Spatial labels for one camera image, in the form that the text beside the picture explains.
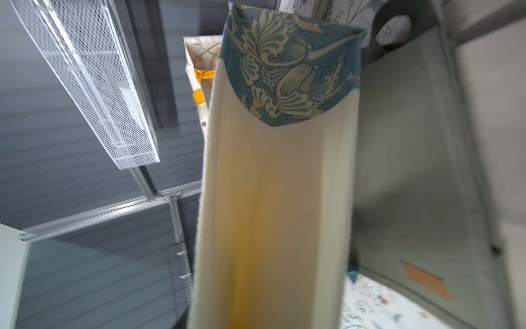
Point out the cream tote blue print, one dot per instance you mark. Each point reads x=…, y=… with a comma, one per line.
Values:
x=274, y=224

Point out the olive green canvas bag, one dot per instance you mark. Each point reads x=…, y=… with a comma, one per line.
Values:
x=424, y=222

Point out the cream tote bag front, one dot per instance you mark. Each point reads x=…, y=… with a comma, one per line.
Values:
x=490, y=36

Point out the cream tote yellow handles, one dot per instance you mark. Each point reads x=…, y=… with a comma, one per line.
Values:
x=202, y=53

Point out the white wire wall basket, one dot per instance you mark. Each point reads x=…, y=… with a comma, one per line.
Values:
x=84, y=44

